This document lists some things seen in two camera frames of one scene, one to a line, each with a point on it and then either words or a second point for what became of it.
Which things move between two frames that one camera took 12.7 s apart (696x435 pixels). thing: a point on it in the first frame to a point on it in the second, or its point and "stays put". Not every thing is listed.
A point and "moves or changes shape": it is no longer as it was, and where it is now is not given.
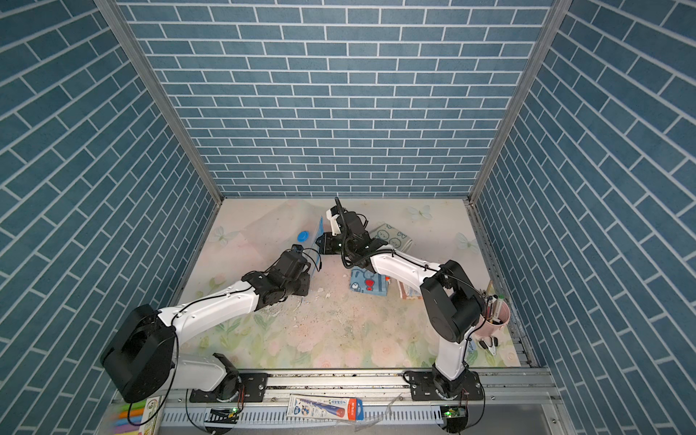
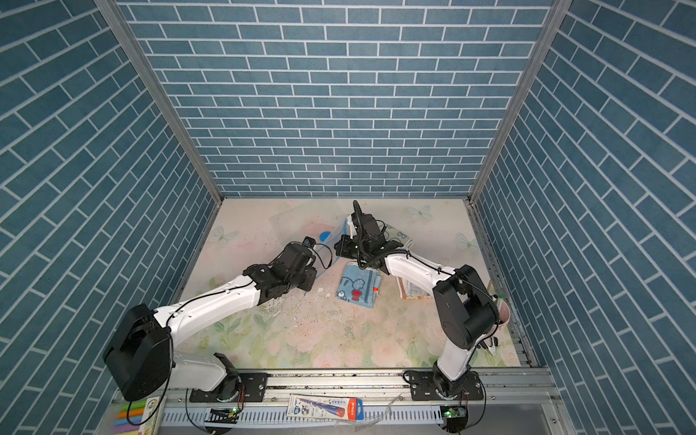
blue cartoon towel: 362,279 moves or changes shape
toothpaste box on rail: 324,407 stays put
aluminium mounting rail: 505,386 stays put
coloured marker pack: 140,418 stays put
